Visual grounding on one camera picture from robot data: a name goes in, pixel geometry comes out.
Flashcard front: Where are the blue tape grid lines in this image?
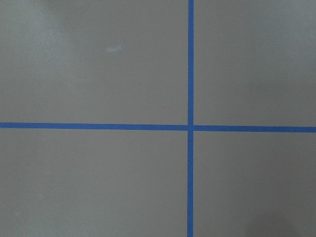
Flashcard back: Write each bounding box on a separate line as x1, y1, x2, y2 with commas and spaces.
0, 0, 316, 237

